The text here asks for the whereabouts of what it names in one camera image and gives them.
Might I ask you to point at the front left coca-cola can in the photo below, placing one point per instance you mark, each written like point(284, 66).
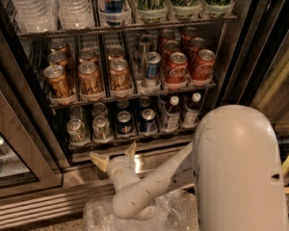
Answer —
point(176, 68)

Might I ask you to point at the middle right coca-cola can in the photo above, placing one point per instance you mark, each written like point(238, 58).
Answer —
point(195, 45)

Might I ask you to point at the rear right gold can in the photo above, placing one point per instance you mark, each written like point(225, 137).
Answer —
point(115, 52)

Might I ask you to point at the clear plastic bag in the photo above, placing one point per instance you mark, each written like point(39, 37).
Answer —
point(175, 211)

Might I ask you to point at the white-capped bottle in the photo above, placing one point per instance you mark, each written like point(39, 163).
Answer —
point(170, 115)
point(191, 110)

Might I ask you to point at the rear silver slim can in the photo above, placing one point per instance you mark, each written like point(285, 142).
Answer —
point(145, 45)

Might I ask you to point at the rear middle gold can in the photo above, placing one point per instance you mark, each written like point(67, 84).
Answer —
point(88, 55)

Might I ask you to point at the coca-cola can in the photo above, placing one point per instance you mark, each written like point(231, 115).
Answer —
point(167, 48)
point(187, 34)
point(203, 65)
point(176, 68)
point(165, 35)
point(195, 45)

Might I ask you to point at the front left green soda can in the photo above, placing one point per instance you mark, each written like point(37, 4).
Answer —
point(76, 130)

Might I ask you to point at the right fridge glass door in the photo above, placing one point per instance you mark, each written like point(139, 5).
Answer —
point(258, 69)

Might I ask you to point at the green soda can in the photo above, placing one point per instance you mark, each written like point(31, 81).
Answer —
point(101, 128)
point(99, 109)
point(76, 130)
point(76, 112)

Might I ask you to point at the right white-capped bottle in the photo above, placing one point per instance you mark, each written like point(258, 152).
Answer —
point(191, 110)

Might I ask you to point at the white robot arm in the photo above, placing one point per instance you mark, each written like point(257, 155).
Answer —
point(237, 174)

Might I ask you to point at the rear left green soda can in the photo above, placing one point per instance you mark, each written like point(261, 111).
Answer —
point(76, 112)

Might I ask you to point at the left white-capped bottle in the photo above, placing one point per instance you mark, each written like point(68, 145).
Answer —
point(170, 115)

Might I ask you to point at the right clear water bottle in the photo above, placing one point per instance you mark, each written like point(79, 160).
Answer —
point(75, 14)

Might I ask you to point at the rear left gold can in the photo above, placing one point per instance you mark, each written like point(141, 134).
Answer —
point(58, 44)

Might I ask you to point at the rear right coca-cola can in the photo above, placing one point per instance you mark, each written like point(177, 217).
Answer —
point(187, 34)

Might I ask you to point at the front right gold can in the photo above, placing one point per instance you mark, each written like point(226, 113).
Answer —
point(120, 78)

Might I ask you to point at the gold can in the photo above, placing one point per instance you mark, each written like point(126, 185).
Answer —
point(115, 52)
point(55, 76)
point(90, 78)
point(58, 57)
point(58, 44)
point(120, 78)
point(88, 55)

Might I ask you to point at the steel fridge cabinet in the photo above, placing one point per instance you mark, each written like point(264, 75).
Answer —
point(23, 58)

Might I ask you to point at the front right coca-cola can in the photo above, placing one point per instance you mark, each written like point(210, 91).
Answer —
point(203, 65)

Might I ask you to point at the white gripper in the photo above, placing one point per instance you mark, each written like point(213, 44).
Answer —
point(119, 166)

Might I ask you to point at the front left gold can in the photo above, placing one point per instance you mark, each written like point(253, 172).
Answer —
point(55, 76)

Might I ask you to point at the middle left coca-cola can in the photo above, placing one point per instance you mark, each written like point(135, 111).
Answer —
point(167, 48)

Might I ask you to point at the pepsi can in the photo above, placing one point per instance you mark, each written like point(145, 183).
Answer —
point(123, 104)
point(124, 123)
point(144, 103)
point(148, 124)

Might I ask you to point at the front middle gold can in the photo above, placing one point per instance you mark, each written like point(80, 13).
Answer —
point(90, 78)

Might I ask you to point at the left fridge glass door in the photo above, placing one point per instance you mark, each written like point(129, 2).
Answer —
point(25, 164)

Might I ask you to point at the left clear water bottle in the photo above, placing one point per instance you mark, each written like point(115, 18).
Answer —
point(36, 16)

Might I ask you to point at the fridge glass door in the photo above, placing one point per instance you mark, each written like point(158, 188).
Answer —
point(258, 69)
point(25, 164)

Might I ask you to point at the middle left gold can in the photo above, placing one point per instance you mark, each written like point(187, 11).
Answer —
point(58, 57)

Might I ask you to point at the rear left coca-cola can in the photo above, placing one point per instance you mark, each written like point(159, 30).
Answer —
point(165, 35)

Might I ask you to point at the blue silver energy can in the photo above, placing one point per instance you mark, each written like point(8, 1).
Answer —
point(151, 68)

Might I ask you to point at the clear water bottle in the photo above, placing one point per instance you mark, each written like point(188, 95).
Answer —
point(36, 16)
point(75, 14)

